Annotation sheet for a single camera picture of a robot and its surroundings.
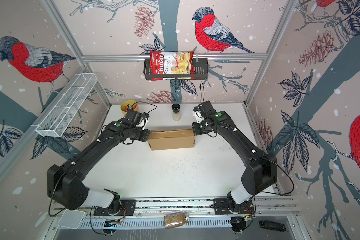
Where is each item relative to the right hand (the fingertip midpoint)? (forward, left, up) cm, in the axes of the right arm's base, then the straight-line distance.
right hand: (192, 132), depth 82 cm
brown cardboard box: (-3, +12, -3) cm, 13 cm away
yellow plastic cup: (+23, +48, -3) cm, 54 cm away
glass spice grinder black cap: (+25, +12, -6) cm, 29 cm away
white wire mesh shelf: (-3, +67, +15) cm, 69 cm away
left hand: (-3, +25, 0) cm, 25 cm away
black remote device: (-39, -37, -17) cm, 56 cm away
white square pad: (-41, +57, -15) cm, 72 cm away
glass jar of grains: (-40, +7, -13) cm, 42 cm away
